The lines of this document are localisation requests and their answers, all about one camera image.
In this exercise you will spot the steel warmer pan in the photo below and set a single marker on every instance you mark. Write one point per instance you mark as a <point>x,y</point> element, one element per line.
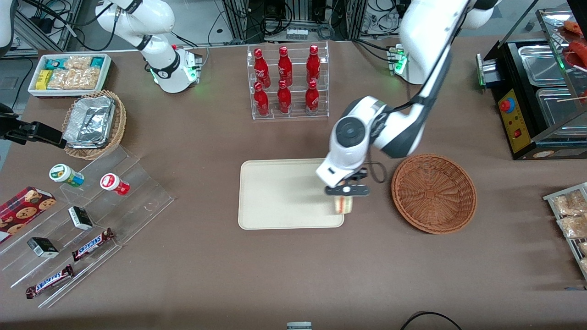
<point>541,64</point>
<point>557,112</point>

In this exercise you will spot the black food warmer machine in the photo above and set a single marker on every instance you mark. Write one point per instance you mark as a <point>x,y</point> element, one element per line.
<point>518,137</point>

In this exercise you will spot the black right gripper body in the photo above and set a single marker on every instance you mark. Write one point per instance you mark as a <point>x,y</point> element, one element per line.
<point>18,129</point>

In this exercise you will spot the grey object at table edge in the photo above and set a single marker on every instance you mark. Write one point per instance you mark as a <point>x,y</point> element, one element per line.
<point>299,326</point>

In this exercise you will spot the brown wicker basket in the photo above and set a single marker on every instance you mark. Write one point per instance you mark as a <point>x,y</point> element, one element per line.
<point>433,192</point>

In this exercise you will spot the green lid cup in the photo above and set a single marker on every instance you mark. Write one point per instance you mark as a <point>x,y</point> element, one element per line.
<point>64,175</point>

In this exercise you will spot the large clear cracker bag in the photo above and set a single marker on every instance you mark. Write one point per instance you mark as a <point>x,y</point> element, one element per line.
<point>75,79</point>

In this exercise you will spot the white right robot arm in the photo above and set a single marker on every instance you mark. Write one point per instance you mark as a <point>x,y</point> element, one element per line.
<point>160,18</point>

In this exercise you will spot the clear acrylic bottle rack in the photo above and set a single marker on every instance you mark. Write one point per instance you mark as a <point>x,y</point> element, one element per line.
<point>298,114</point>

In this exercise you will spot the triangle sandwich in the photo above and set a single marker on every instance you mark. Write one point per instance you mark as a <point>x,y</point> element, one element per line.
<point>344,207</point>

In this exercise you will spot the red cola bottle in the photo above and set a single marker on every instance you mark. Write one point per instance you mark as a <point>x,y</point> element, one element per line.
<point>284,98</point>
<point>313,64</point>
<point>312,98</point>
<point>261,68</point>
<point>285,66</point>
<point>261,101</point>

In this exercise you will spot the beige plastic tray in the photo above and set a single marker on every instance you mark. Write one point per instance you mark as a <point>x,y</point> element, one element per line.
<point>279,195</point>

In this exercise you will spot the tray of bagged snacks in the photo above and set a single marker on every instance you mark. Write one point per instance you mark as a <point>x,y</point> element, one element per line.
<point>550,198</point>

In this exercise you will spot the clear nut snack bag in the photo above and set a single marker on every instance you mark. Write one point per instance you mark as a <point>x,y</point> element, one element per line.
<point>573,226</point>
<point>571,203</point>

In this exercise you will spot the red cookie box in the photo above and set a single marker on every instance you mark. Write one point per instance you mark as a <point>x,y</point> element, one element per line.
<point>23,211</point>

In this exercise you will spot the snickers bar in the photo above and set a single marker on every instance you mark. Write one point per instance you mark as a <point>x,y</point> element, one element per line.
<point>49,281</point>
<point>91,245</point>

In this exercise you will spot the red lid cup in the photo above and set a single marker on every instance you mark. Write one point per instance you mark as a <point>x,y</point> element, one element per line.
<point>112,183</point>

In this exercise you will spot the white snack bin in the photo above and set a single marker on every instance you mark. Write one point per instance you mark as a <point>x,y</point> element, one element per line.
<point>107,68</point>

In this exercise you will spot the stacked foil containers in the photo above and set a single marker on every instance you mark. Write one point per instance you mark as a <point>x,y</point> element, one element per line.
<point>89,121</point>

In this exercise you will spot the clear acrylic step stand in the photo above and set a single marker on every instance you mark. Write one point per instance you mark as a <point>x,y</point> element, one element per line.
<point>137,192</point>

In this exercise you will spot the light wicker basket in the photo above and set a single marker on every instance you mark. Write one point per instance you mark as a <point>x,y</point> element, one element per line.
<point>120,123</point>

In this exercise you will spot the teal snack pack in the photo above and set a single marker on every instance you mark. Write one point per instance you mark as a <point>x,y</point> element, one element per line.
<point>54,63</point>
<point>97,62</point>

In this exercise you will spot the white power strip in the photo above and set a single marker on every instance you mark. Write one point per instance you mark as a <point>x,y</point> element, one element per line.
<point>297,33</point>

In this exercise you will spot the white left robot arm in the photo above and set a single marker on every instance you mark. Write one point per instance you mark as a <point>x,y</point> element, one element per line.
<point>353,137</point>

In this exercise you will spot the small clear cracker bag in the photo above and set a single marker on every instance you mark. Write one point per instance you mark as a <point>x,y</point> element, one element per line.
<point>78,63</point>

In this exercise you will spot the small black box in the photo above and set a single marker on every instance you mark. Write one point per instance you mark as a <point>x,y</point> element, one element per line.
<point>42,247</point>
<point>80,217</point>

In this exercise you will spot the yellow snack pack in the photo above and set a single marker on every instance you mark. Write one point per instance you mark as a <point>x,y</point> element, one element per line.
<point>43,79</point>

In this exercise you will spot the red sausage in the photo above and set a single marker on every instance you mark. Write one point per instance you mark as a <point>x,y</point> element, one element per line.
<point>578,54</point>

